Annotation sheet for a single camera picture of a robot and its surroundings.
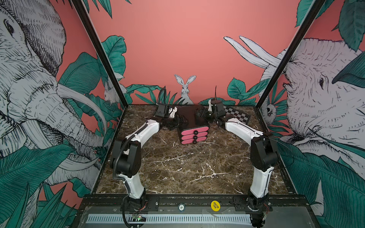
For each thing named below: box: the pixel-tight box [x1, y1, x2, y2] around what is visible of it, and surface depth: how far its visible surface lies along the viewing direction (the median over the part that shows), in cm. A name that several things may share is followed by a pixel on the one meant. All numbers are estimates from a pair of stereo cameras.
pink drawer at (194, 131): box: [181, 125, 210, 136], surface depth 87 cm
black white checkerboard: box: [223, 104, 251, 125], surface depth 113 cm
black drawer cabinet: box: [176, 104, 211, 145], surface depth 90 cm
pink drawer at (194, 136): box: [181, 131, 208, 141], surface depth 92 cm
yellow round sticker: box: [210, 199, 221, 212], surface depth 75 cm
